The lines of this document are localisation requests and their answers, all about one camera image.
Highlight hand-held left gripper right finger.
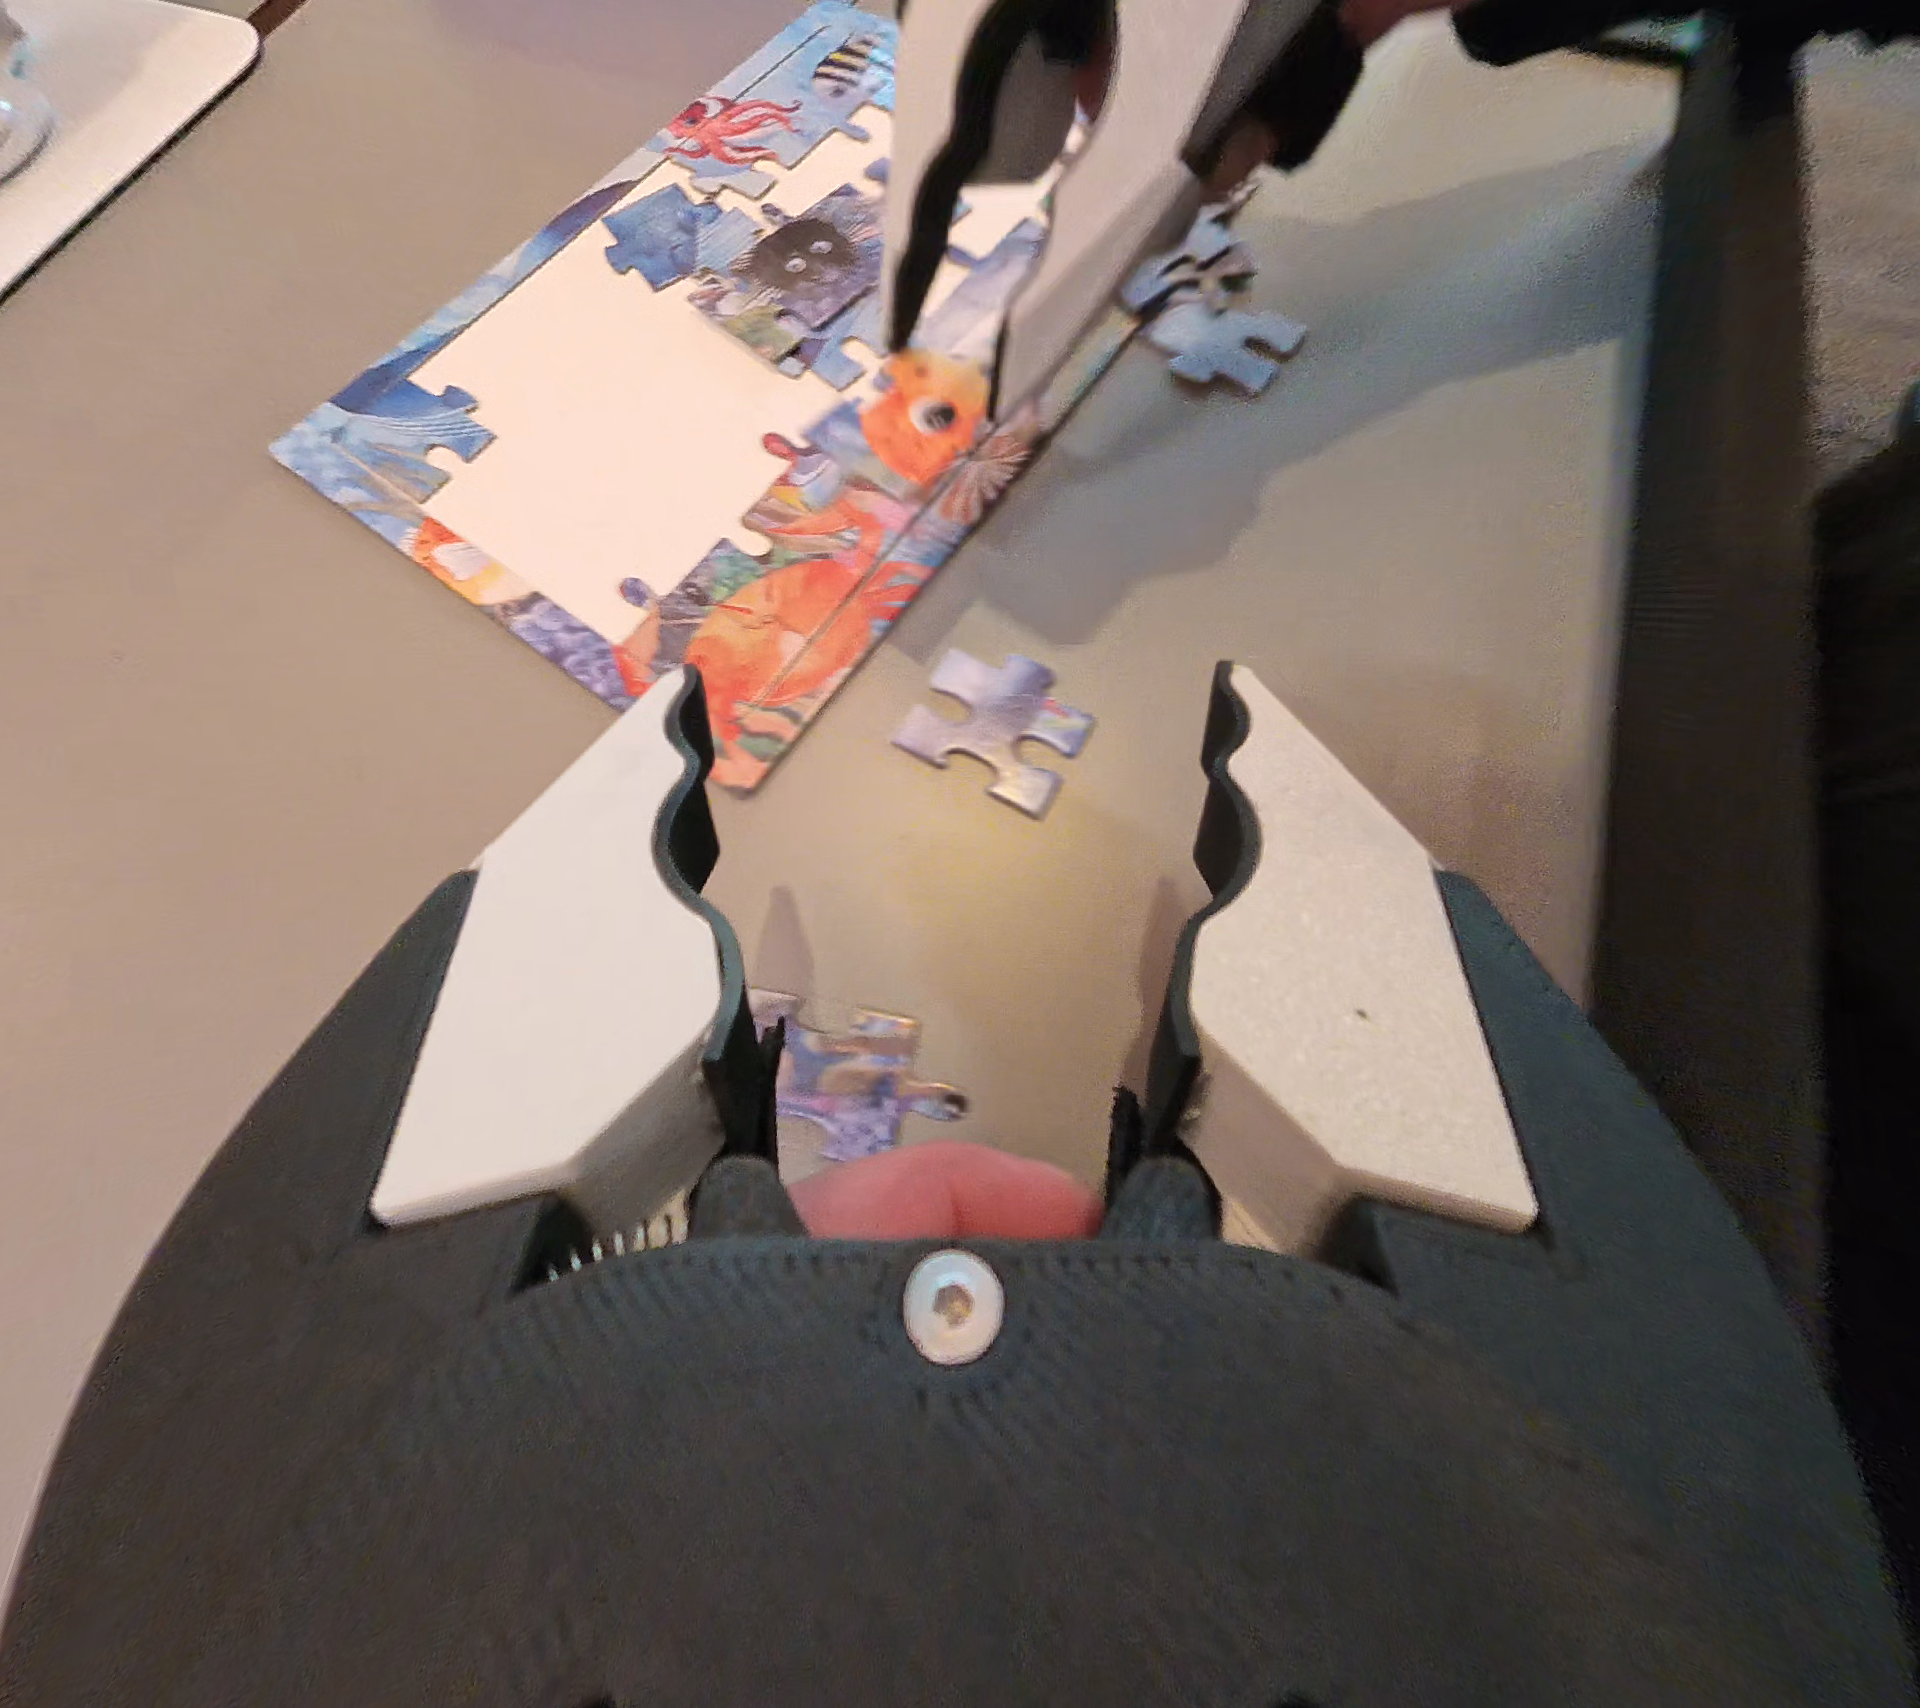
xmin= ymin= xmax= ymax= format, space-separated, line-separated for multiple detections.
xmin=1113 ymin=659 xmax=1543 ymax=1258

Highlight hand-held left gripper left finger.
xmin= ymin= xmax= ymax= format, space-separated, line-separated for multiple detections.
xmin=371 ymin=664 xmax=790 ymax=1234

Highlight small blue puzzle piece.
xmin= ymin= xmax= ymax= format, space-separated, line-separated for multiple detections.
xmin=1122 ymin=200 xmax=1263 ymax=317

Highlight black sea urchin puzzle pieces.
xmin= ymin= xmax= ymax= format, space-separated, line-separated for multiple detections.
xmin=687 ymin=189 xmax=891 ymax=377

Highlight solid blue whale puzzle piece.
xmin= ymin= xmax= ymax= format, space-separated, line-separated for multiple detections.
xmin=605 ymin=183 xmax=727 ymax=285

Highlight orange fish puzzle piece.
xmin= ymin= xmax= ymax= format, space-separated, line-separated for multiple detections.
xmin=862 ymin=345 xmax=1003 ymax=489

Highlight ocean jigsaw puzzle board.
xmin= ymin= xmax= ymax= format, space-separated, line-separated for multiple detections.
xmin=271 ymin=0 xmax=1142 ymax=795

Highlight blue purple puzzle piece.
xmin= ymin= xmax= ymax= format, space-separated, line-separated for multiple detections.
xmin=892 ymin=649 xmax=1099 ymax=821

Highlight clear glass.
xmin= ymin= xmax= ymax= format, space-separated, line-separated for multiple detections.
xmin=0 ymin=0 xmax=59 ymax=188

